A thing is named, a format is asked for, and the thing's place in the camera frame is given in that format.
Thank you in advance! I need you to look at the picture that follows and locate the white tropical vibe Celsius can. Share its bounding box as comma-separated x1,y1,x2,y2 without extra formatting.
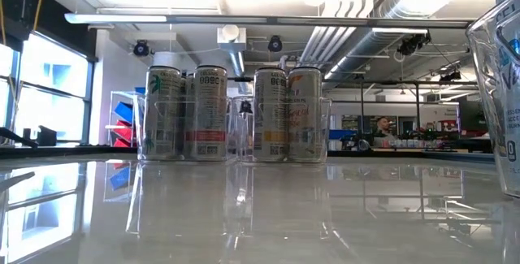
285,66,323,163
253,67,288,162

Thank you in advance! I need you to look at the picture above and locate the small black spotlight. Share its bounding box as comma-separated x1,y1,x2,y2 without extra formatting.
440,70,463,83

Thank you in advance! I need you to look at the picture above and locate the long ceiling light bar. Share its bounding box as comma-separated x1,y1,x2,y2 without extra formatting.
63,11,475,29

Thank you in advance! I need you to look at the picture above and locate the black table frame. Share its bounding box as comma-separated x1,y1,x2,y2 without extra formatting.
0,145,496,164

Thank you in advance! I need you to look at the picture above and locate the yellow hanging cable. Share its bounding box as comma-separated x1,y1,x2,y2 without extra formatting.
32,0,46,32

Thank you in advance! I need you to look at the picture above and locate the black round ceiling speaker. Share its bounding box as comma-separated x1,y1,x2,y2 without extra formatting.
266,34,284,54
132,39,150,58

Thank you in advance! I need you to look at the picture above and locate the white arctic vibe Celsius can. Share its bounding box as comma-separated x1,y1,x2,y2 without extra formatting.
493,0,520,195

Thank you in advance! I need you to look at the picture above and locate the black angled bracket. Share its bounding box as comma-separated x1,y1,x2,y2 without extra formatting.
0,127,40,149

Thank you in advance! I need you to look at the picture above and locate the large clear plastic bin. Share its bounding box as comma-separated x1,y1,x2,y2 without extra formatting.
465,0,520,199

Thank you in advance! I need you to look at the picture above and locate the black ceiling spotlight cluster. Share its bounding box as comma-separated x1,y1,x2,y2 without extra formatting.
396,32,431,57

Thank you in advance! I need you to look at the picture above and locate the small black box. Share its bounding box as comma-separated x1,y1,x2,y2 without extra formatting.
36,124,58,147

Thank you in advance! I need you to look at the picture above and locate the white cylindrical column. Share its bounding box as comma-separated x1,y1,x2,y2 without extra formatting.
152,50,183,69

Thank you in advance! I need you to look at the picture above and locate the shelf with coloured bins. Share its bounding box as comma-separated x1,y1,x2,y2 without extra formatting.
106,87,141,149

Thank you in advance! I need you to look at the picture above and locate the white peach vibe Celsius can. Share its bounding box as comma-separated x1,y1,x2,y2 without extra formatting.
180,76,195,160
191,64,228,162

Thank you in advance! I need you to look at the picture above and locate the silver can green label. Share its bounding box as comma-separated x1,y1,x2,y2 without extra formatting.
142,65,183,162

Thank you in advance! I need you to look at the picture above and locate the white ceiling air unit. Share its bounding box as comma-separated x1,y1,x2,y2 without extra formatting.
216,24,248,53

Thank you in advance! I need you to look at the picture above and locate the person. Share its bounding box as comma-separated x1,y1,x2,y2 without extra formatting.
372,116,398,148

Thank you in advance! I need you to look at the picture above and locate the large dark-framed window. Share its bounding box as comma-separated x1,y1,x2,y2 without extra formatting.
0,31,95,148

